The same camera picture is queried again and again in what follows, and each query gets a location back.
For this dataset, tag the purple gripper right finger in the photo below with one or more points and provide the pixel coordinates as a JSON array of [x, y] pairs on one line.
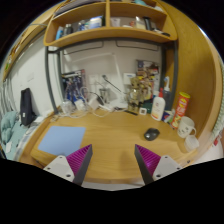
[[152, 166]]

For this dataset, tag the dark spray bottle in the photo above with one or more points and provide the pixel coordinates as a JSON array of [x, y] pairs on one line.
[[167, 92]]

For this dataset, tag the teal bed blanket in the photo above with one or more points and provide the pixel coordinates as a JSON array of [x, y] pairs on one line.
[[12, 132]]

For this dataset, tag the small white clock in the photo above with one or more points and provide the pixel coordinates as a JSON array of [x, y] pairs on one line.
[[143, 111]]

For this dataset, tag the white lotion bottle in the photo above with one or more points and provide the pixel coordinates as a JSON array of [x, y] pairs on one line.
[[158, 106]]

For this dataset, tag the blue mouse pad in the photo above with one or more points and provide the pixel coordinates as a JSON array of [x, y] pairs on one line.
[[62, 140]]

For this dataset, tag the white printed mug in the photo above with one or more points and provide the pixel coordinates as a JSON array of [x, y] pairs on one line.
[[186, 127]]

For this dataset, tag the brown robot figure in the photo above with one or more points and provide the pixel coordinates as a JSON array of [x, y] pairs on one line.
[[137, 95]]

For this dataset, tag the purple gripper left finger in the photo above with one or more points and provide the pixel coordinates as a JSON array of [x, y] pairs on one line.
[[72, 167]]

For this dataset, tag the red chips can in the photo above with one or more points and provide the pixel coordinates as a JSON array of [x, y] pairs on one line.
[[180, 109]]

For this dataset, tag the black computer mouse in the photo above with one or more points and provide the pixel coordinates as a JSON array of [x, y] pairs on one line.
[[151, 134]]

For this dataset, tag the white power adapter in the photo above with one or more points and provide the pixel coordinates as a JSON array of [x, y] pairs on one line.
[[79, 105]]

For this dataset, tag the blue robot model box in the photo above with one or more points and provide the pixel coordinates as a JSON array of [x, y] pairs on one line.
[[74, 84]]

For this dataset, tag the wooden wall shelf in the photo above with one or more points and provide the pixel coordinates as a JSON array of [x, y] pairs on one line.
[[78, 21]]

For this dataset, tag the metal cup with stick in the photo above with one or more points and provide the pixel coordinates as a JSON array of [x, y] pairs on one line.
[[104, 95]]

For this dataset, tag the clear plastic cup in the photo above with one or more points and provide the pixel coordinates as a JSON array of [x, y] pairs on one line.
[[191, 143]]

